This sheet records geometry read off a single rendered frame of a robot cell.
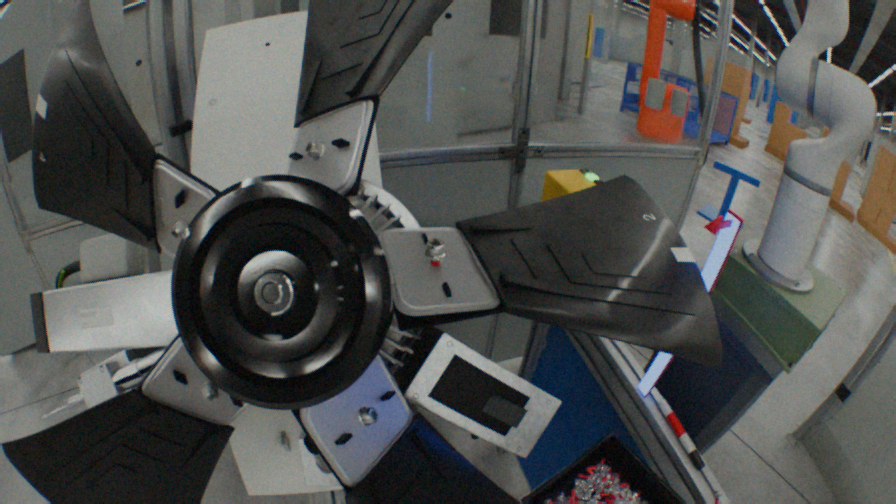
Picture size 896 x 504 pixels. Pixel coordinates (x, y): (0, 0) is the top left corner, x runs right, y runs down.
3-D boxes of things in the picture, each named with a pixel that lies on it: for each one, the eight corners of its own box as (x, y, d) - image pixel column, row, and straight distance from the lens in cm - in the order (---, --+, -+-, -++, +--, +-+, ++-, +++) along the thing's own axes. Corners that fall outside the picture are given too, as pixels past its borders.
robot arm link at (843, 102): (787, 167, 87) (804, 58, 88) (855, 206, 87) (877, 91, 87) (777, 171, 76) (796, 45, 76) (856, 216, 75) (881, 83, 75)
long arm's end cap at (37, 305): (87, 292, 63) (40, 291, 55) (94, 344, 63) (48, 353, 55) (75, 294, 65) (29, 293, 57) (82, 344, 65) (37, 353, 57)
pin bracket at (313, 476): (307, 412, 50) (297, 438, 41) (350, 412, 49) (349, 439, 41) (312, 454, 52) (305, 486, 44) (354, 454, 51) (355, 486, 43)
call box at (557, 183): (537, 218, 77) (545, 169, 73) (577, 213, 82) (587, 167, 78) (578, 265, 66) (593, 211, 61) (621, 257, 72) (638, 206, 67)
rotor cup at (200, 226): (200, 248, 34) (118, 225, 23) (348, 173, 32) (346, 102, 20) (273, 405, 34) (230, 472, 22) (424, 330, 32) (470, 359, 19)
